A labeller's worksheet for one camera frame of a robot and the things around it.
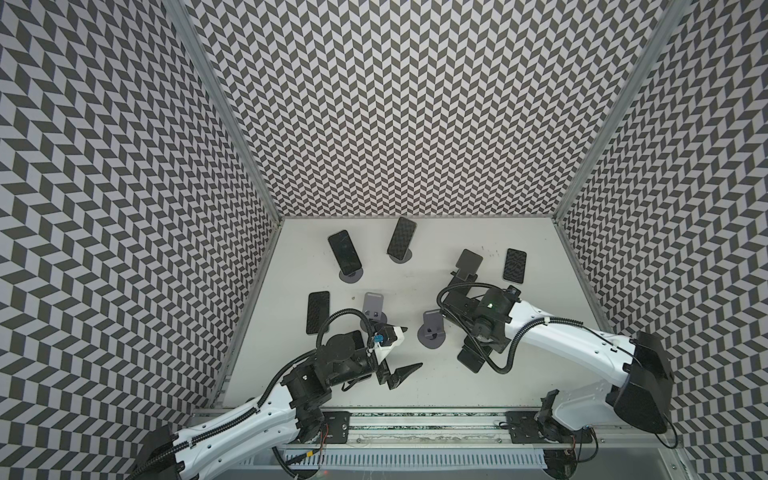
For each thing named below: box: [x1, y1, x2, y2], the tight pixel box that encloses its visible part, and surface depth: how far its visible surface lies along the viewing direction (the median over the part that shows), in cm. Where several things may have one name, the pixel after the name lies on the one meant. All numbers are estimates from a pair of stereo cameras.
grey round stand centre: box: [417, 309, 446, 349], surface depth 86 cm
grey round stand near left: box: [360, 292, 388, 331], surface depth 88 cm
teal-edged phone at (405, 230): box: [387, 216, 417, 261], surface depth 104 cm
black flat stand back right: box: [449, 248, 483, 287], surface depth 95 cm
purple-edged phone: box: [328, 230, 362, 275], surface depth 96 cm
